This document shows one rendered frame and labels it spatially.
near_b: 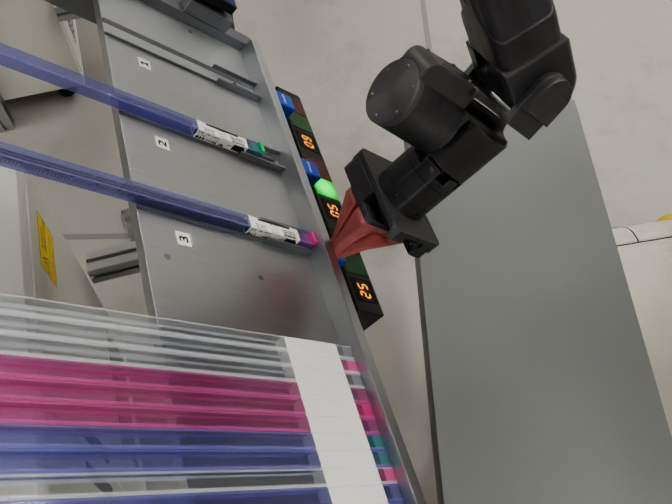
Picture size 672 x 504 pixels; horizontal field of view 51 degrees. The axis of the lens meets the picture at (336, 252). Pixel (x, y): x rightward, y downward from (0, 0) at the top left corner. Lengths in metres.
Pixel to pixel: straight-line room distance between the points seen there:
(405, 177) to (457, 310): 0.23
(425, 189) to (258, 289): 0.17
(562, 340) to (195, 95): 0.47
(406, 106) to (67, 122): 1.45
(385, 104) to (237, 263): 0.18
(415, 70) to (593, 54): 1.57
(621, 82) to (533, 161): 1.11
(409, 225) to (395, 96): 0.13
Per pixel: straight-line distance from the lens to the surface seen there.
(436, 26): 2.10
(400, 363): 1.43
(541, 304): 0.83
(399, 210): 0.63
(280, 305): 0.61
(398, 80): 0.57
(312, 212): 0.70
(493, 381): 0.77
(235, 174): 0.69
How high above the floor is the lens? 1.29
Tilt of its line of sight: 56 degrees down
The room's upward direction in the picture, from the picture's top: straight up
